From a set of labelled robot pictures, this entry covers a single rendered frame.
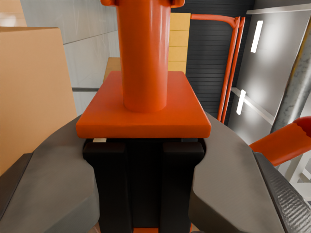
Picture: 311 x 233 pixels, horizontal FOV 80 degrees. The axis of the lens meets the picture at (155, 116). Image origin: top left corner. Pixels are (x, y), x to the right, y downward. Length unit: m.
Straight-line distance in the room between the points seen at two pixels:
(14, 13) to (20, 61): 0.76
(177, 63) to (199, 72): 3.87
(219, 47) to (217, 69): 1.17
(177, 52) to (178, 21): 1.05
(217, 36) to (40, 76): 11.01
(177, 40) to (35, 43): 7.26
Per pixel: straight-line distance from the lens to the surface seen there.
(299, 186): 2.24
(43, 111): 0.27
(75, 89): 2.33
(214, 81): 11.69
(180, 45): 7.51
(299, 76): 6.03
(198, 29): 10.93
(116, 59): 2.15
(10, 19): 0.98
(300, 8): 8.37
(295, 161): 3.32
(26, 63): 0.25
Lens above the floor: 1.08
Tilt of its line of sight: 2 degrees up
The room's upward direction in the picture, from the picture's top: 90 degrees clockwise
